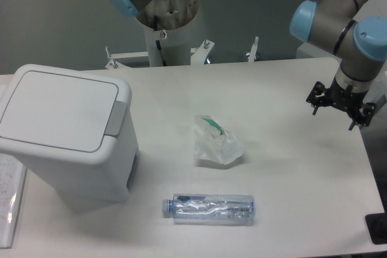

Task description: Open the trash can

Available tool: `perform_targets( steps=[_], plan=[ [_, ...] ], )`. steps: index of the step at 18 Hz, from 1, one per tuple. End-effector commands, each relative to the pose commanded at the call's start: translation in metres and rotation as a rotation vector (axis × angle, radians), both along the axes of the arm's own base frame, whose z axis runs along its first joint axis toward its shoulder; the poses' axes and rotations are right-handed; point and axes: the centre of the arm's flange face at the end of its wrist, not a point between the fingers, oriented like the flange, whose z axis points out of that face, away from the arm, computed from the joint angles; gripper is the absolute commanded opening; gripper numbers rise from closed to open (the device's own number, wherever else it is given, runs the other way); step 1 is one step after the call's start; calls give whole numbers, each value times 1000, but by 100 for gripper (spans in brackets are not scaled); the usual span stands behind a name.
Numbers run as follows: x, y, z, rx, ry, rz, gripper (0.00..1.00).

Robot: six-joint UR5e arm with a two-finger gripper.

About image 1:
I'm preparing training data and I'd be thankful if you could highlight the laminated paper sheet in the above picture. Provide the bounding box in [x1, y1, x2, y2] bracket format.
[1, 153, 27, 249]

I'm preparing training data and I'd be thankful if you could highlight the white plastic trash can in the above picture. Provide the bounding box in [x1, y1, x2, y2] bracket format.
[1, 64, 139, 202]

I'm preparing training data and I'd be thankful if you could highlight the black device at table edge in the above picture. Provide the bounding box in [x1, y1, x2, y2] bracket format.
[365, 213, 386, 245]

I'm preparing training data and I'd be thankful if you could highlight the empty clear plastic bottle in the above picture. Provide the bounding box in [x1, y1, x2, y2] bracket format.
[161, 193, 256, 226]

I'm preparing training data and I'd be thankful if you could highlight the metal table clamp screw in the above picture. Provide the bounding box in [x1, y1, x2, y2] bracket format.
[246, 36, 259, 62]

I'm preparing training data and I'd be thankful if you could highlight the white metal clamp bracket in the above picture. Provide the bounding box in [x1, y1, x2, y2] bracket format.
[105, 39, 215, 69]

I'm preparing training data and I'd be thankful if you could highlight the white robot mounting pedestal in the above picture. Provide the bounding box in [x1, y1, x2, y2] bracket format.
[134, 0, 201, 67]

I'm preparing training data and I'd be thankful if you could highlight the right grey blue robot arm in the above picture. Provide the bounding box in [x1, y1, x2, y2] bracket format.
[290, 0, 386, 127]

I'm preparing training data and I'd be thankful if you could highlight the crumpled clear plastic bag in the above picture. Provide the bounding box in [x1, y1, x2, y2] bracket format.
[194, 115, 244, 166]

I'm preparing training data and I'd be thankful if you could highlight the grey trash can push button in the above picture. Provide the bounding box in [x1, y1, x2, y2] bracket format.
[104, 101, 128, 138]

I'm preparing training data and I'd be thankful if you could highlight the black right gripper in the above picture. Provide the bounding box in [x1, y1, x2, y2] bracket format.
[306, 79, 377, 131]

